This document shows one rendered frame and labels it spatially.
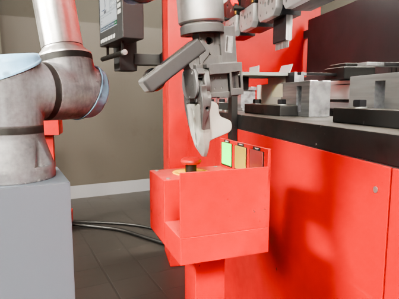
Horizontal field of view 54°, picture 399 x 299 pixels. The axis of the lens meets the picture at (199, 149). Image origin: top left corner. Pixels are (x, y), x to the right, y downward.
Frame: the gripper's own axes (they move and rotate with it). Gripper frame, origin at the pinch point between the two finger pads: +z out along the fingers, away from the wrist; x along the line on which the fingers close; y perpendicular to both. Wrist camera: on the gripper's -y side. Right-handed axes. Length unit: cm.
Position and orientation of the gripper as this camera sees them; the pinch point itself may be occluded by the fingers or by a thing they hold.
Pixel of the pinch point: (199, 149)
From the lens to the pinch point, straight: 65.6
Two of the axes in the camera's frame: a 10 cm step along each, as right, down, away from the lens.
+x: -3.6, -1.2, 9.3
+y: 9.3, -1.3, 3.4
